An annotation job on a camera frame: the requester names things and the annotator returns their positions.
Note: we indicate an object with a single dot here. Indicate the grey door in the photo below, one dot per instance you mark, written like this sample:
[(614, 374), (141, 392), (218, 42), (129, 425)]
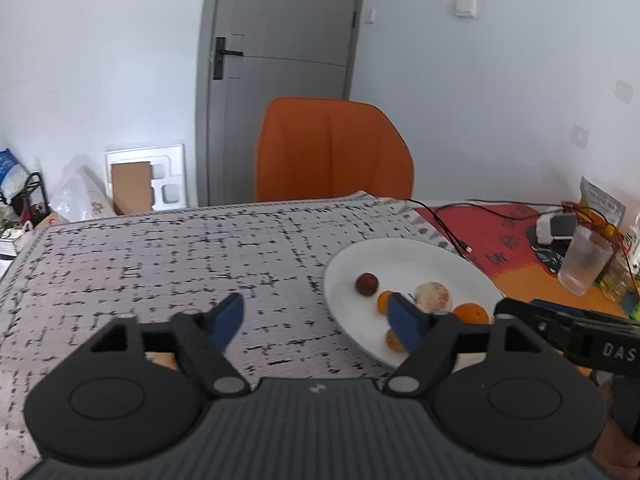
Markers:
[(280, 10)]

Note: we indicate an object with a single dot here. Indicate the clear plastic cup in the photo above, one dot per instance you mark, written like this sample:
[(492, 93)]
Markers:
[(582, 260)]

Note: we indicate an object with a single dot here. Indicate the grey snack bag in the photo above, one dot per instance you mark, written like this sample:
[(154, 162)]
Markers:
[(602, 197)]

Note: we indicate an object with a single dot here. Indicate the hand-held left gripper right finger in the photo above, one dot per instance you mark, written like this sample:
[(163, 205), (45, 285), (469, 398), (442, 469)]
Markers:
[(405, 320)]

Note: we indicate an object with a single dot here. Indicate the black shoe rack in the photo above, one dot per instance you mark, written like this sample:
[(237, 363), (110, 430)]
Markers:
[(37, 195)]

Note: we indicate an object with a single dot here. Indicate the white foam packaging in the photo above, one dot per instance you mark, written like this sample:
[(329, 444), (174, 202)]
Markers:
[(167, 175)]

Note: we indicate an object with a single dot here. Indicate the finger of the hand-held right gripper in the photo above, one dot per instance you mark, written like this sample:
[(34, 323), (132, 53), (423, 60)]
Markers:
[(565, 307), (540, 322)]

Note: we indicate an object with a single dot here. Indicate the blue and white bag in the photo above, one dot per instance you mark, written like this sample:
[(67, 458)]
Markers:
[(11, 175)]

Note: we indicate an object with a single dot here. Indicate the large orange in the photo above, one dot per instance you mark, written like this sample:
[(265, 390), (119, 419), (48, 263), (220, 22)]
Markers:
[(471, 313)]

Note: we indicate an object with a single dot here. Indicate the white charger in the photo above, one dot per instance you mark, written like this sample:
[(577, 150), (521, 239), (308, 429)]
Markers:
[(557, 225)]

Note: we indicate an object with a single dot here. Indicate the red and orange table mat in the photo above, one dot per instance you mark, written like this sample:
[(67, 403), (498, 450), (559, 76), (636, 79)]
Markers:
[(520, 260)]

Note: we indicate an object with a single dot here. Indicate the peeled mandarin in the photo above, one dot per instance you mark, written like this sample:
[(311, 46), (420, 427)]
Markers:
[(435, 296)]

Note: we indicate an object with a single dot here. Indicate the small orange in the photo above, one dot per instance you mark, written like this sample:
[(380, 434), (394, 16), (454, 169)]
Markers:
[(394, 341), (384, 301)]

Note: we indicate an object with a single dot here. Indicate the white light switch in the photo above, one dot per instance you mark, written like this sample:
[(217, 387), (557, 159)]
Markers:
[(465, 5)]

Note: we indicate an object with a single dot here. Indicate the person's right hand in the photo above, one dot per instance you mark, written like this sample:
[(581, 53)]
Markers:
[(620, 460)]

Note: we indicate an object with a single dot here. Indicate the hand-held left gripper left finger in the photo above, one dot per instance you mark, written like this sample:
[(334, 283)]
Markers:
[(227, 317)]

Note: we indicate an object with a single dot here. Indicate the clear plastic bag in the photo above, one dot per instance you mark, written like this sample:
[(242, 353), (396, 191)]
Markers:
[(80, 195)]

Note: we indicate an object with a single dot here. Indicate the orange chair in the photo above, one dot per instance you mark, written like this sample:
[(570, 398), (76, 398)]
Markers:
[(330, 150)]

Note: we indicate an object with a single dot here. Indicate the small white wall switch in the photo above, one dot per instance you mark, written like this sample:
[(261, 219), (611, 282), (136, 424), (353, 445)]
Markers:
[(370, 16)]

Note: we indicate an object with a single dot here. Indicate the red plum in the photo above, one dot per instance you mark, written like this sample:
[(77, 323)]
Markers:
[(366, 284)]

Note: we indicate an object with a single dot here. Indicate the brown cardboard piece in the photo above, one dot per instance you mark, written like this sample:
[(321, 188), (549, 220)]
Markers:
[(131, 187)]

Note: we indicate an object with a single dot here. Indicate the white bowl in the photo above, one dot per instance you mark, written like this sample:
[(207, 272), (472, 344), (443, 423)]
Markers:
[(415, 265)]

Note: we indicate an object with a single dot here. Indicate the black-patterned white tablecloth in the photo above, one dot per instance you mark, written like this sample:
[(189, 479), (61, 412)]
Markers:
[(175, 260)]

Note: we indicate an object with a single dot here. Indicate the yellow oil bottle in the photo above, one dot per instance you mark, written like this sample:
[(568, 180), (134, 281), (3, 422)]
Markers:
[(617, 280)]

